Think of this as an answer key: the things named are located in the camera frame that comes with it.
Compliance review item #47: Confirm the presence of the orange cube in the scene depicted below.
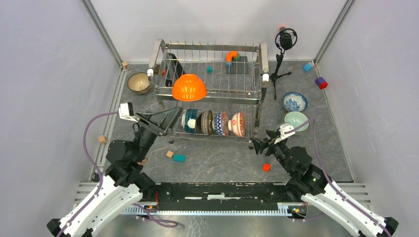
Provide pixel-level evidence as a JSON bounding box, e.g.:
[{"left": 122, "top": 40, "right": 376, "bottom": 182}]
[{"left": 263, "top": 163, "right": 271, "bottom": 172}]

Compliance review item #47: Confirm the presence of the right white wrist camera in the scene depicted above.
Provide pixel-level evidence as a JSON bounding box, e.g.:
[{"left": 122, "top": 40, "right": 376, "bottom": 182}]
[{"left": 274, "top": 122, "right": 295, "bottom": 144}]

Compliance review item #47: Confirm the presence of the tan wooden block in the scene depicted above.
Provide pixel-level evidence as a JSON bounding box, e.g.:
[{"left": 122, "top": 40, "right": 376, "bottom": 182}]
[{"left": 138, "top": 158, "right": 148, "bottom": 165}]

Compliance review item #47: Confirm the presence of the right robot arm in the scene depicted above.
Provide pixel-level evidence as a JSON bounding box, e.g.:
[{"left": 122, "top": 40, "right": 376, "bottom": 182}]
[{"left": 251, "top": 130, "right": 399, "bottom": 237}]

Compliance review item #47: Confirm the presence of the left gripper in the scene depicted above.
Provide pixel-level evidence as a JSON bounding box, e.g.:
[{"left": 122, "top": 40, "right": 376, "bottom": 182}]
[{"left": 134, "top": 105, "right": 185, "bottom": 161}]

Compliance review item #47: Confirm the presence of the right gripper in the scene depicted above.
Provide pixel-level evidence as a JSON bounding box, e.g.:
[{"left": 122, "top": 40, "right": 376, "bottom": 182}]
[{"left": 250, "top": 130, "right": 294, "bottom": 176}]

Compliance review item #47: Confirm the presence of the pale green bowl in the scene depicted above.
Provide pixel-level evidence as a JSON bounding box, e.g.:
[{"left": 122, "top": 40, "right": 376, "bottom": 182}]
[{"left": 283, "top": 112, "right": 308, "bottom": 128}]

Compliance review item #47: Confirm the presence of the light blue block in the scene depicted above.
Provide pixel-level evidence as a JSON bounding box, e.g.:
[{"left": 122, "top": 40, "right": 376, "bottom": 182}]
[{"left": 303, "top": 62, "right": 314, "bottom": 72}]

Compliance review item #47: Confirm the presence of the orange arch brick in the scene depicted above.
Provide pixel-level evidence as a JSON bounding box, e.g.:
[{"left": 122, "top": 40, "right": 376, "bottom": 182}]
[{"left": 225, "top": 51, "right": 238, "bottom": 62}]

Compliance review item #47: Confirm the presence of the celadon green bowl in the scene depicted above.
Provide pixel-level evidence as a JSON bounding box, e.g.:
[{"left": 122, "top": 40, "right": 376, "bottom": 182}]
[{"left": 283, "top": 112, "right": 310, "bottom": 135}]

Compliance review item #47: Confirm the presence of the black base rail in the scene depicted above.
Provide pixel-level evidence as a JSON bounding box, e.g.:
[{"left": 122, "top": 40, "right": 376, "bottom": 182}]
[{"left": 142, "top": 182, "right": 301, "bottom": 211}]

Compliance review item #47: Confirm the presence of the orange plastic bowl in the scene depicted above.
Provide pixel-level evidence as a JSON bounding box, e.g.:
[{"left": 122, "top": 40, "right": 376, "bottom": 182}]
[{"left": 172, "top": 74, "right": 207, "bottom": 102}]

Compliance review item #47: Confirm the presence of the black bowl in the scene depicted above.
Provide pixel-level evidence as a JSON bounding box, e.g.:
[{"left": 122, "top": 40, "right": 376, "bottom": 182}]
[{"left": 165, "top": 53, "right": 185, "bottom": 87}]

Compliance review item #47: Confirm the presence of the steel two-tier dish rack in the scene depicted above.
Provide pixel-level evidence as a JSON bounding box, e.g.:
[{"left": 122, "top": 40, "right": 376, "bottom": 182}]
[{"left": 148, "top": 39, "right": 269, "bottom": 149}]

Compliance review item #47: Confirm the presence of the small tan cube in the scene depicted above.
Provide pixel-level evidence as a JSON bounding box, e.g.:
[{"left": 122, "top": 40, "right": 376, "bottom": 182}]
[{"left": 166, "top": 151, "right": 174, "bottom": 158}]

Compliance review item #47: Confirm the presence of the dark brown block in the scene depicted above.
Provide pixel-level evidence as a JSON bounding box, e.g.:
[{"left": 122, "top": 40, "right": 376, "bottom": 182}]
[{"left": 154, "top": 65, "right": 161, "bottom": 74}]

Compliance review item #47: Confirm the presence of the brown glazed bowl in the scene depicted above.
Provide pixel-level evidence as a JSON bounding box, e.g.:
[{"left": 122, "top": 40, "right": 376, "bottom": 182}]
[{"left": 127, "top": 72, "right": 151, "bottom": 95}]

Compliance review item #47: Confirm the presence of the pink patterned bowl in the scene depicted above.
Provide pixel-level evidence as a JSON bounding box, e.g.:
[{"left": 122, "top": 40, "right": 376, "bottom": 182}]
[{"left": 228, "top": 112, "right": 246, "bottom": 137}]

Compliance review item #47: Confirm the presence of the blue white floral bowl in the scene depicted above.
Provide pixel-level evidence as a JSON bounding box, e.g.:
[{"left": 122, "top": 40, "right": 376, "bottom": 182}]
[{"left": 283, "top": 92, "right": 308, "bottom": 112}]

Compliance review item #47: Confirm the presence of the black microphone on tripod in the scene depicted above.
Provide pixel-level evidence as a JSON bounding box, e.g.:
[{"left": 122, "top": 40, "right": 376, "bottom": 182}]
[{"left": 269, "top": 27, "right": 298, "bottom": 100}]

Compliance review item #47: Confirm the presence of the blue zigzag patterned bowl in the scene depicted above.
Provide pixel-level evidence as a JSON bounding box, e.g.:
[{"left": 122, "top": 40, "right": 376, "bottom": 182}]
[{"left": 212, "top": 111, "right": 229, "bottom": 136}]

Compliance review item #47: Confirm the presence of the dark patterned bowl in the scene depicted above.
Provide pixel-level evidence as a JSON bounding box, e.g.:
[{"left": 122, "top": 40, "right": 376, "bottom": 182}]
[{"left": 201, "top": 110, "right": 212, "bottom": 135}]

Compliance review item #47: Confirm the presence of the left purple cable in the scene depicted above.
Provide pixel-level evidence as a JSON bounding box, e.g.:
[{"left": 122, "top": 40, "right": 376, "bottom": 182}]
[{"left": 55, "top": 111, "right": 179, "bottom": 237}]

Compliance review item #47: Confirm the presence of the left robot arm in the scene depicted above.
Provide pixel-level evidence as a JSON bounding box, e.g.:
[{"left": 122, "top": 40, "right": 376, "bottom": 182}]
[{"left": 47, "top": 102, "right": 183, "bottom": 237}]

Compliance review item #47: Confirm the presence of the teal white cup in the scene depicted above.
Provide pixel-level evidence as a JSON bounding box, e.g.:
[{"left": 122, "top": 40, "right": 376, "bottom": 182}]
[{"left": 181, "top": 109, "right": 198, "bottom": 133}]

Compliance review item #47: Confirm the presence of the teal block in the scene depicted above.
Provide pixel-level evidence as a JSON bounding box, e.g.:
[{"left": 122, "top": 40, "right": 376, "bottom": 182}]
[{"left": 172, "top": 155, "right": 186, "bottom": 162}]

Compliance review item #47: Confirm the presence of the tan wooden cube left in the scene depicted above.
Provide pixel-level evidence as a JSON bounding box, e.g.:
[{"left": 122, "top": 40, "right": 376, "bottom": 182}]
[{"left": 98, "top": 135, "right": 108, "bottom": 144}]

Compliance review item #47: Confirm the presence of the purple and red block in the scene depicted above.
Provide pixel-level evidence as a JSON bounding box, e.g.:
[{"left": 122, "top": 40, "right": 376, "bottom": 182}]
[{"left": 315, "top": 77, "right": 328, "bottom": 90}]

